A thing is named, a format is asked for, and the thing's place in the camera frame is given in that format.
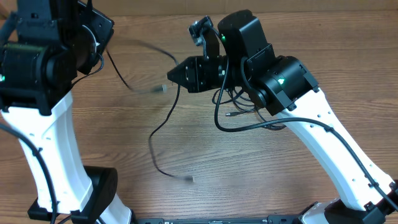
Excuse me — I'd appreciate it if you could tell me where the separated black USB cable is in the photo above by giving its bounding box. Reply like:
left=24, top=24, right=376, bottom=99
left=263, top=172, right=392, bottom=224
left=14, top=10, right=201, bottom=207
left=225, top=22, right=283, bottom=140
left=105, top=39, right=195, bottom=183

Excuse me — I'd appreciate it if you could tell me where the black USB cable bundle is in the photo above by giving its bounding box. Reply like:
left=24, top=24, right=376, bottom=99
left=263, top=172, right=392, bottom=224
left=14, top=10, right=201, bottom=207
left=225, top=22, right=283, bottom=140
left=211, top=86, right=289, bottom=131

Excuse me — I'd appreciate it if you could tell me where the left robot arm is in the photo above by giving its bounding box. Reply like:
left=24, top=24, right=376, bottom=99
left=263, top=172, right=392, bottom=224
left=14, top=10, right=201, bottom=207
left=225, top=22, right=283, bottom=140
left=1, top=0, right=136, bottom=223

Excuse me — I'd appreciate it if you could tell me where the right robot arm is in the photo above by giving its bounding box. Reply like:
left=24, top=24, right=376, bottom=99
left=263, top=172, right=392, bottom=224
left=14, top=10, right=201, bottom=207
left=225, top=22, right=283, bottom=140
left=167, top=9, right=397, bottom=223

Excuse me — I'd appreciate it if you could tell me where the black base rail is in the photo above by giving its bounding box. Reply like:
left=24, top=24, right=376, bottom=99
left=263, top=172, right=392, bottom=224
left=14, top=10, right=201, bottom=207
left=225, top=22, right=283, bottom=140
left=135, top=215, right=301, bottom=224

